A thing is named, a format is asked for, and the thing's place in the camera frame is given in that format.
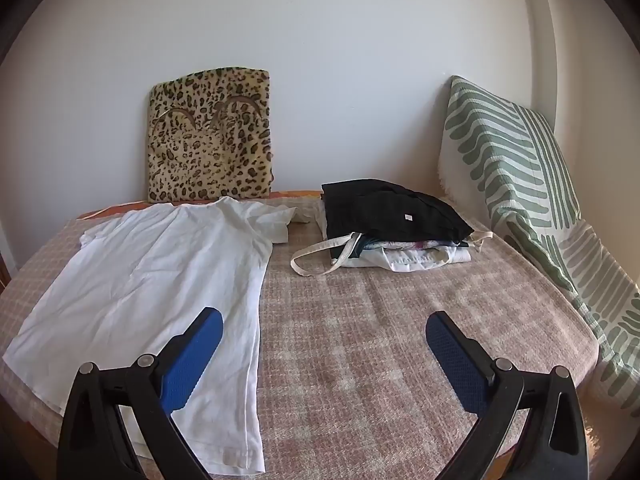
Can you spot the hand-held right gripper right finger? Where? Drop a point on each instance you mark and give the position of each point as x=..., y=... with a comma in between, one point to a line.
x=457, y=360

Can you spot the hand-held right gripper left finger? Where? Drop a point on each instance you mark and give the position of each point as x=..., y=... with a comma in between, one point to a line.
x=192, y=355

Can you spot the white t-shirt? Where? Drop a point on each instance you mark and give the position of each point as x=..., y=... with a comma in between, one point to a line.
x=150, y=270

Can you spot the pink plaid blanket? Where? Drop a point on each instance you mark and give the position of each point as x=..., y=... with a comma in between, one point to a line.
x=360, y=340

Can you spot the white folded garment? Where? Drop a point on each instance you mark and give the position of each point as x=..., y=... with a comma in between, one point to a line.
x=410, y=259

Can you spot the cream tote bag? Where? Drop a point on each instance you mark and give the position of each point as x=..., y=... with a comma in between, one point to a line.
x=320, y=252

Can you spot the black folded garment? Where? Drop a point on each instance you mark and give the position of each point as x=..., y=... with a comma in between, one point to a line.
x=390, y=210

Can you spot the green striped white cushion cover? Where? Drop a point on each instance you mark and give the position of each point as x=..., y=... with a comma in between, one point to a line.
x=515, y=175

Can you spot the leopard print cushion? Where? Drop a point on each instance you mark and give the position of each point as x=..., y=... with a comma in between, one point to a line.
x=210, y=140

